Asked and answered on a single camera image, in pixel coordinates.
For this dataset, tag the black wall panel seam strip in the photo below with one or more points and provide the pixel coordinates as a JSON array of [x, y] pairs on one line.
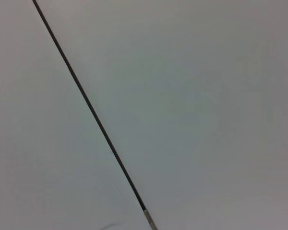
[[91, 107]]

